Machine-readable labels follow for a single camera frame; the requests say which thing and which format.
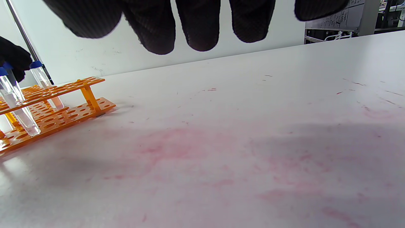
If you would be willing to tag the person's right hand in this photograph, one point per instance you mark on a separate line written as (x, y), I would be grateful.
(158, 25)

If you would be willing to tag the person's left hand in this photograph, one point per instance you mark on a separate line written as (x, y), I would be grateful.
(15, 55)

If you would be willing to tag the blue-capped clear test tube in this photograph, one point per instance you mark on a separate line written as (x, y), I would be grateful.
(22, 117)
(18, 89)
(41, 77)

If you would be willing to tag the orange test tube rack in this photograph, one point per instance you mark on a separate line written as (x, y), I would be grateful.
(79, 83)

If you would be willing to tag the thin dark pole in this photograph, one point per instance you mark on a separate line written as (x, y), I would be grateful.
(22, 31)

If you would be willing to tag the white backdrop board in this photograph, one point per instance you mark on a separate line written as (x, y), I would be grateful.
(95, 57)

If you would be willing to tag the whiteboard with writing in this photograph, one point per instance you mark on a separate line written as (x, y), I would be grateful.
(335, 19)

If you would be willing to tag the grey metal pillar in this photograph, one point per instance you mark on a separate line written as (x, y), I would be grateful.
(368, 15)

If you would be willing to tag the black metal shelf rack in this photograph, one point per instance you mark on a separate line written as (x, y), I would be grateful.
(386, 14)

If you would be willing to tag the white metal stand frame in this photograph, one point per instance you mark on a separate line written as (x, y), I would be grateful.
(311, 38)

